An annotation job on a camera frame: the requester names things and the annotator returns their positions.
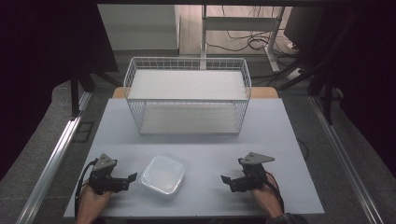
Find white metal desk frame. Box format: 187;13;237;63
200;4;287;75

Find aluminium rail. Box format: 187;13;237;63
307;94;386;224
15;91;93;224

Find white wire shelf rack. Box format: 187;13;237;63
122;56;253;136

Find person's right hand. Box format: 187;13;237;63
249;172;284;219

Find clear plastic container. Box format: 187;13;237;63
138;154;187;198

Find wooden table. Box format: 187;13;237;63
111;86;280;100

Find white power strip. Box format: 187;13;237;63
285;66;304;81

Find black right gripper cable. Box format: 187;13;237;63
264;170;286;215

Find white cabinet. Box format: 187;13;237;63
97;4;182;52

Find black floor cables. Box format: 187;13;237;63
205;4;302;59

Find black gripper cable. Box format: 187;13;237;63
74;158;99;219
264;170;286;215

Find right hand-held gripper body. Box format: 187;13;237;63
229;151;276;193

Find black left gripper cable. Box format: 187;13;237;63
74;158;99;219

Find person's dark sleeve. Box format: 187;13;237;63
266;212;310;224

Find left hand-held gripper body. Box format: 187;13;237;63
88;153;130;196

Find person's left hand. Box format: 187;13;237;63
75;183;113;224

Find black stand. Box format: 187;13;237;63
68;63;123;121
275;8;362;126

